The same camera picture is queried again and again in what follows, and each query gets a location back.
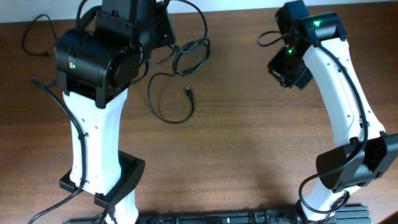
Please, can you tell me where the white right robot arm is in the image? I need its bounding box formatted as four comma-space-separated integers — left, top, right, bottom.
267, 1, 397, 223

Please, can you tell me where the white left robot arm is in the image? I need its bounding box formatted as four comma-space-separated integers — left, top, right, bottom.
54, 1, 175, 223

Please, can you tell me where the black aluminium frame rail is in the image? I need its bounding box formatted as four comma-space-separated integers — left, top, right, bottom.
63, 203, 373, 224

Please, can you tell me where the long black USB cable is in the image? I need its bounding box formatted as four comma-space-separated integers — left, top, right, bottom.
21, 13, 58, 57

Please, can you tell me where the short black cable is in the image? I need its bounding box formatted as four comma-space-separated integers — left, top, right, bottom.
130, 0, 211, 125

